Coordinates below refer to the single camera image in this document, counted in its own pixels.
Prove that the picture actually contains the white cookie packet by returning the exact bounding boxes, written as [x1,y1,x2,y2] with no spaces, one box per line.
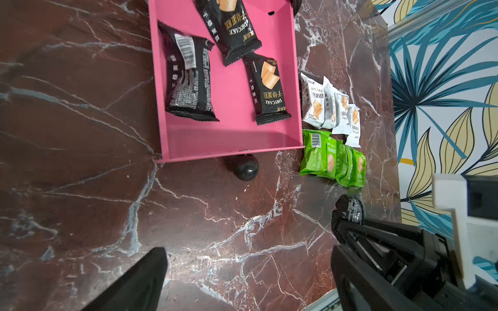
[300,73,325,129]
[346,104,361,149]
[332,92,351,135]
[322,76,337,130]

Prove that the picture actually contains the aluminium right corner post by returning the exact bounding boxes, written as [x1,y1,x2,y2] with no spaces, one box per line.
[388,0,472,43]

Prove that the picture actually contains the green cookie packet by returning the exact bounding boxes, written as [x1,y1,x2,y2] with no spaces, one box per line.
[350,150,367,188]
[342,146,354,187]
[300,130,337,180]
[335,140,348,185]

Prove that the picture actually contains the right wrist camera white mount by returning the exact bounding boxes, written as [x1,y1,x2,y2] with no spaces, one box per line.
[432,174,497,289]

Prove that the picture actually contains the black cookie packet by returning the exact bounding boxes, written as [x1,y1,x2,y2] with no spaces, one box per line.
[194,0,262,67]
[243,53,292,126]
[335,194,364,225]
[158,22,219,122]

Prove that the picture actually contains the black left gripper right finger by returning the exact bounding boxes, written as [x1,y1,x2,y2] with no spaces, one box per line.
[331,245,420,311]

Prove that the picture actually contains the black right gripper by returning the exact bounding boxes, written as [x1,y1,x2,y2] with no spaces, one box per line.
[331,211,497,310]

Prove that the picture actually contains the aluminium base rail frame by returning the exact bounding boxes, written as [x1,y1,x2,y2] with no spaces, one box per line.
[303,288,342,311]

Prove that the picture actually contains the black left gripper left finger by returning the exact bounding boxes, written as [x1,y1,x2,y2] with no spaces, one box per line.
[83,247,168,310]

